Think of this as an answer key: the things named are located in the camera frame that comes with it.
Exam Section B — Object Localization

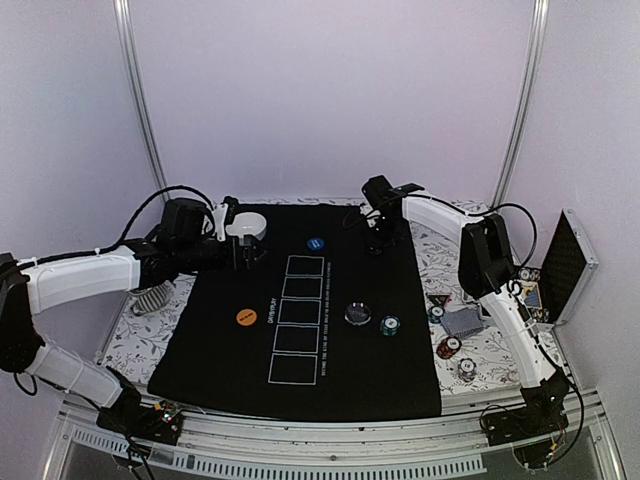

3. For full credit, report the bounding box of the white poker chip stack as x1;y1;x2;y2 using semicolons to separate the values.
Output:
457;358;477;383

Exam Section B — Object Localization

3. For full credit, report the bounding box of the orange big blind button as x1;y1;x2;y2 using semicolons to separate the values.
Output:
236;309;257;327

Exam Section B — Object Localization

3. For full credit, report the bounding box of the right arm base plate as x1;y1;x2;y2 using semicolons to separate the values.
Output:
479;397;569;446

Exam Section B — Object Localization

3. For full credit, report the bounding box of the striped metal cup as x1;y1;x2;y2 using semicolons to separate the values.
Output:
130;284;170;316

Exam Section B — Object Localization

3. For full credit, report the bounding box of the black dealer button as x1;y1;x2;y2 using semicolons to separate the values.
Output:
344;302;371;326

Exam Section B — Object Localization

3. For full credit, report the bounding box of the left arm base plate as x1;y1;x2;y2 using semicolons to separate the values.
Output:
96;404;184;446

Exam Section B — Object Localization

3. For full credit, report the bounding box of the white ceramic bowl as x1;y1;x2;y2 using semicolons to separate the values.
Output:
225;212;267;241

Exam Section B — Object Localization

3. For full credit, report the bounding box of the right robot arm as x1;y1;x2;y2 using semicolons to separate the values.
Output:
362;175;570;436

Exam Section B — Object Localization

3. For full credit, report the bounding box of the aluminium frame post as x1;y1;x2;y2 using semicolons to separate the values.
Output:
491;0;550;206
113;0;169;189

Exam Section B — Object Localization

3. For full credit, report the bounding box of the black poker felt mat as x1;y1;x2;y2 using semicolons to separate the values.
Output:
147;204;441;422

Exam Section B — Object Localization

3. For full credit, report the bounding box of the blue playing card deck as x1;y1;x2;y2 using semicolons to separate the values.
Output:
441;308;485;340

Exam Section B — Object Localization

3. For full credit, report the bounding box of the blue small blind button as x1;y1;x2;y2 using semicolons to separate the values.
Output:
306;237;325;251

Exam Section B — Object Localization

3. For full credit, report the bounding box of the black triangular chip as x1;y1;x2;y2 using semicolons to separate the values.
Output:
427;294;451;308

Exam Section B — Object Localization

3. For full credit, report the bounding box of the front aluminium rail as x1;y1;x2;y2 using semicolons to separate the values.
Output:
47;387;626;480

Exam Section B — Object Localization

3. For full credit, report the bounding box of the orange poker chip stack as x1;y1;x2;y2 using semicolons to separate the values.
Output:
436;336;461;360

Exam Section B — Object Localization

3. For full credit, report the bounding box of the left aluminium frame post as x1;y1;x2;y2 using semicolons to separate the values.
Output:
113;0;169;189

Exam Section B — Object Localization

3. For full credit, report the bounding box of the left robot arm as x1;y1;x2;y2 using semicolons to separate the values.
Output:
1;197;267;434

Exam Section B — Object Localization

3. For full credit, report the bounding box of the right aluminium frame post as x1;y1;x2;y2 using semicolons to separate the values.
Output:
491;0;550;206

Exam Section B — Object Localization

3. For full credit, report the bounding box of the aluminium poker case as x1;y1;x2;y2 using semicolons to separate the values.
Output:
479;208;599;331

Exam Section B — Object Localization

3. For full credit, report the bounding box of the teal poker chip stack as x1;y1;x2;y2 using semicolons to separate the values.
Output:
380;315;401;337

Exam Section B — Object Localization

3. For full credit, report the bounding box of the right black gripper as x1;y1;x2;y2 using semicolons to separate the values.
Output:
360;215;404;254

